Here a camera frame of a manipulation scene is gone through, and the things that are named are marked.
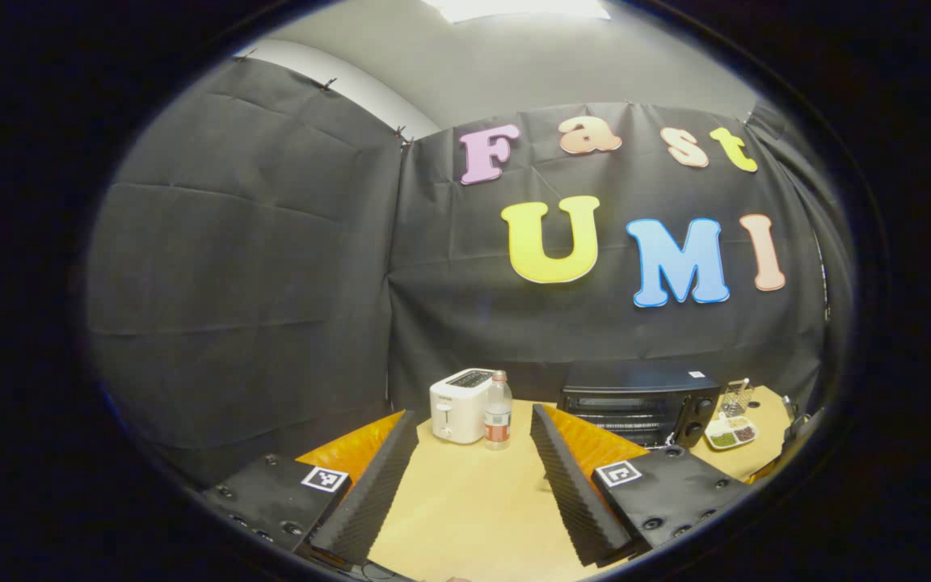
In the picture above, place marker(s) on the white divided dish with beans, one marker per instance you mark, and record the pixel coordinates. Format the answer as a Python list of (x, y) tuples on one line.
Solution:
[(730, 434)]

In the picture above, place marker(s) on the black electric oven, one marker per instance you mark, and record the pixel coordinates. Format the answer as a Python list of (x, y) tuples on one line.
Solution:
[(635, 388)]

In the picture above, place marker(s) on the ceiling light panel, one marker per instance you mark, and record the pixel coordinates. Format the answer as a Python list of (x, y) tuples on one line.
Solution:
[(514, 8)]

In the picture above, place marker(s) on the white toaster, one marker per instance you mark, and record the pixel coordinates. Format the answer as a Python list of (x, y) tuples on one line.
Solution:
[(453, 408)]

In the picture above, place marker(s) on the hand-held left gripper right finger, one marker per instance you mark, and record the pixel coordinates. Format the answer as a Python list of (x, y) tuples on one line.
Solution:
[(570, 485)]

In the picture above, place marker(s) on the clear plastic water bottle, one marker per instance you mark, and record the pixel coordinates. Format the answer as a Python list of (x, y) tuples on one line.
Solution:
[(498, 416)]

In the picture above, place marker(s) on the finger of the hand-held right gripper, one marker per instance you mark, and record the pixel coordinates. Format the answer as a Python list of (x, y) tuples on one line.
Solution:
[(803, 432)]

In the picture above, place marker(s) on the black backdrop cloth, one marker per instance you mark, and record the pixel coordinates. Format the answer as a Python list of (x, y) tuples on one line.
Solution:
[(255, 242)]

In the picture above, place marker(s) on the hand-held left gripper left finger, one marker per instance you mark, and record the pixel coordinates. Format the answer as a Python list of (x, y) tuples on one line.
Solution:
[(368, 501)]

